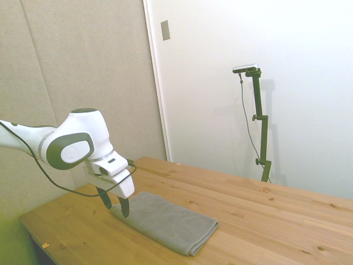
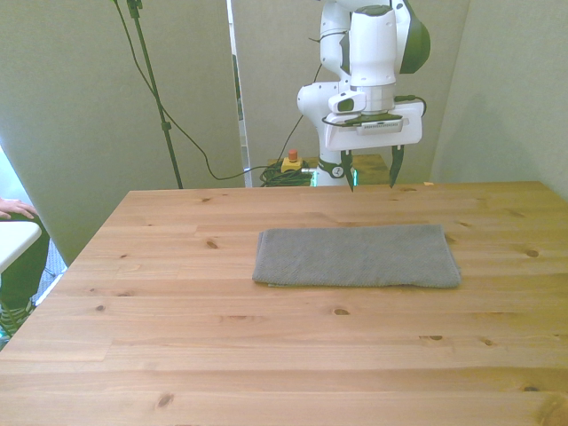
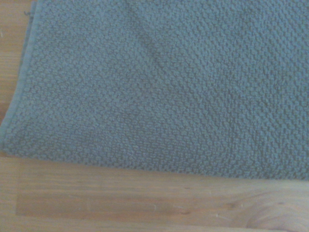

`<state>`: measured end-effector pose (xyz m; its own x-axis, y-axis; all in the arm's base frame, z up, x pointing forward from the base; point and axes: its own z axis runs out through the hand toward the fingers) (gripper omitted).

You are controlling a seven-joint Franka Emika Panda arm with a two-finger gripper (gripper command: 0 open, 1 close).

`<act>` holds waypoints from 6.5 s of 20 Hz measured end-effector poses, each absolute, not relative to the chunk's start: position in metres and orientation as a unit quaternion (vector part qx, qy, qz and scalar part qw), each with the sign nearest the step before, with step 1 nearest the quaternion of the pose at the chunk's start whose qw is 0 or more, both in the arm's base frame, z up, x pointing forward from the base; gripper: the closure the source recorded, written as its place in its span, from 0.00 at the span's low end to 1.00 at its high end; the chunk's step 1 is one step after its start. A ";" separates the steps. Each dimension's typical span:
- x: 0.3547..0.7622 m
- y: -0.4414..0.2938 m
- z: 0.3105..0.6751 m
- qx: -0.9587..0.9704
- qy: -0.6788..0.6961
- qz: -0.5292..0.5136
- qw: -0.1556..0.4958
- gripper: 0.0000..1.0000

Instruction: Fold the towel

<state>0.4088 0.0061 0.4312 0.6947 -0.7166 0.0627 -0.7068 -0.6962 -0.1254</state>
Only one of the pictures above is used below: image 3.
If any grey textured towel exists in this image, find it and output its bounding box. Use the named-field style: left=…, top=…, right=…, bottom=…
left=0, top=0, right=309, bottom=182

